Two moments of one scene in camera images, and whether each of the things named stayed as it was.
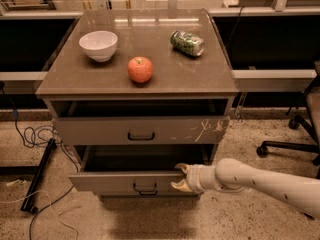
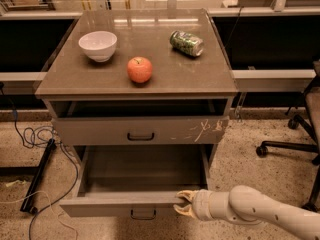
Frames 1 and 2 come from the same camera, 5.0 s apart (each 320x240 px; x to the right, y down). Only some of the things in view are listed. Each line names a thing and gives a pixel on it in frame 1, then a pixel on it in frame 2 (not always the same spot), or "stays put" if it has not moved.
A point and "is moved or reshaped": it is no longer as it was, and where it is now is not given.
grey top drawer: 140,130 stays put
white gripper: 193,178 to 201,204
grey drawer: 135,170 is moved or reshaped
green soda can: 187,42 stays put
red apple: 140,69 stays put
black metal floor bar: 35,191 stays put
